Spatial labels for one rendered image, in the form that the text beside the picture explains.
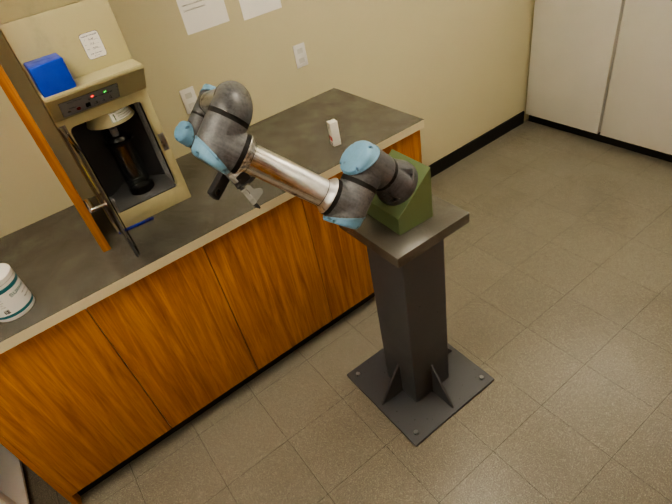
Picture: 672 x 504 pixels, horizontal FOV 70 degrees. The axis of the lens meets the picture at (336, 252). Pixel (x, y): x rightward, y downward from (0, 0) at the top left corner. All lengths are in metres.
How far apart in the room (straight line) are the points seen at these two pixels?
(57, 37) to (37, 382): 1.15
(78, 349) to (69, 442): 0.43
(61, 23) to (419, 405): 1.95
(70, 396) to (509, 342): 1.89
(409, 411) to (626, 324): 1.12
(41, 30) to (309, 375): 1.74
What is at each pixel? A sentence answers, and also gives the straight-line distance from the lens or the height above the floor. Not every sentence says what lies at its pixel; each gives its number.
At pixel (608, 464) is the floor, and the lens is 2.24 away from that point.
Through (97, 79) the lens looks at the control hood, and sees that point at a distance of 1.79.
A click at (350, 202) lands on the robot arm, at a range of 1.42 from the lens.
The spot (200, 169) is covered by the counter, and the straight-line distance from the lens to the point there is 2.30.
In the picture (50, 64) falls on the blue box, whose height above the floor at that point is 1.59.
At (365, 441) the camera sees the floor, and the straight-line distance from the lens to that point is 2.22.
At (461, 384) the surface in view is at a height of 0.02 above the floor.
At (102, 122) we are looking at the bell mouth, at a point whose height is 1.34.
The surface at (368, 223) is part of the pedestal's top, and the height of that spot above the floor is 0.94.
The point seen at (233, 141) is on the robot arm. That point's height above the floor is 1.40.
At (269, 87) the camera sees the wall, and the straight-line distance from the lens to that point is 2.64.
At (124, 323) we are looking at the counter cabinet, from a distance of 1.96.
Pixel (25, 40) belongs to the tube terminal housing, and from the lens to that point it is 1.85.
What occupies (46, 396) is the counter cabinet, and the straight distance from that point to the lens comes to 2.07.
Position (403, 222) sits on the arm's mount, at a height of 0.98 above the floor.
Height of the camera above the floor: 1.93
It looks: 39 degrees down
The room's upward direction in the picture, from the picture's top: 12 degrees counter-clockwise
